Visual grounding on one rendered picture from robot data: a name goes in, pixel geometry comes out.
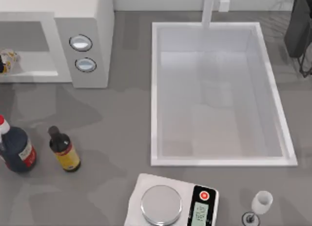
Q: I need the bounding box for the tall white tap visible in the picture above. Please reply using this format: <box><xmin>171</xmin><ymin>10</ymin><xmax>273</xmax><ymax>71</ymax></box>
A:
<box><xmin>201</xmin><ymin>0</ymin><xmax>226</xmax><ymax>28</ymax></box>

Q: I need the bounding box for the white sink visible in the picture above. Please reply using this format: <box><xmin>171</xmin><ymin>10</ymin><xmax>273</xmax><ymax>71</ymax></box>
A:
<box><xmin>150</xmin><ymin>21</ymin><xmax>298</xmax><ymax>167</ymax></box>

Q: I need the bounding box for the yellow and white packet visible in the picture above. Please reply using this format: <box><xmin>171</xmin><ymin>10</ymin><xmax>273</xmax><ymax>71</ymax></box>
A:
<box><xmin>0</xmin><ymin>48</ymin><xmax>19</xmax><ymax>75</ymax></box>

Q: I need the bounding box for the white wall socket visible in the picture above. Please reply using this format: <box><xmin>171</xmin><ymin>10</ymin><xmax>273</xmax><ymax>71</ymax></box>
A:
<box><xmin>219</xmin><ymin>0</ymin><xmax>230</xmax><ymax>13</ymax></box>

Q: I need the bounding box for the large dark red-capped bottle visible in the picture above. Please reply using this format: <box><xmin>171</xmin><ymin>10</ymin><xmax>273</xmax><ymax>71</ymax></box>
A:
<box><xmin>0</xmin><ymin>114</ymin><xmax>38</xmax><ymax>173</ymax></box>

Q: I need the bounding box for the clear wine glass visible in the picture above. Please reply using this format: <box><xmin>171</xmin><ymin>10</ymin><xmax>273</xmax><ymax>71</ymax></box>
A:
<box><xmin>241</xmin><ymin>190</ymin><xmax>273</xmax><ymax>226</ymax></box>

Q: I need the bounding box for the white kitchen scale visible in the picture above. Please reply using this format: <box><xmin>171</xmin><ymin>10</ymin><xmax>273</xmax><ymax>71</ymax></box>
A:
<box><xmin>123</xmin><ymin>172</ymin><xmax>219</xmax><ymax>226</ymax></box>

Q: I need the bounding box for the pale microwave oven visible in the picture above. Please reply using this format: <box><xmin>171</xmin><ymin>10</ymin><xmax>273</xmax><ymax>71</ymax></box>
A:
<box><xmin>0</xmin><ymin>0</ymin><xmax>115</xmax><ymax>89</ymax></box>

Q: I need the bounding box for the black chair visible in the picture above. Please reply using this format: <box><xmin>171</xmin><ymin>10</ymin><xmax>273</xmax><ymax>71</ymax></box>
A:
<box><xmin>284</xmin><ymin>0</ymin><xmax>312</xmax><ymax>78</ymax></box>

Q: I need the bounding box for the microwave knob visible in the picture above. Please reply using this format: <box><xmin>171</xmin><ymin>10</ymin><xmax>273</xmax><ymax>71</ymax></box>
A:
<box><xmin>69</xmin><ymin>34</ymin><xmax>93</xmax><ymax>52</ymax></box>
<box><xmin>75</xmin><ymin>57</ymin><xmax>97</xmax><ymax>73</ymax></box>

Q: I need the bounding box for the dark bottle with yellow label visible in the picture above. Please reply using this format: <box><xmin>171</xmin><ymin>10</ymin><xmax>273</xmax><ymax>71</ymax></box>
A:
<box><xmin>47</xmin><ymin>126</ymin><xmax>81</xmax><ymax>173</ymax></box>

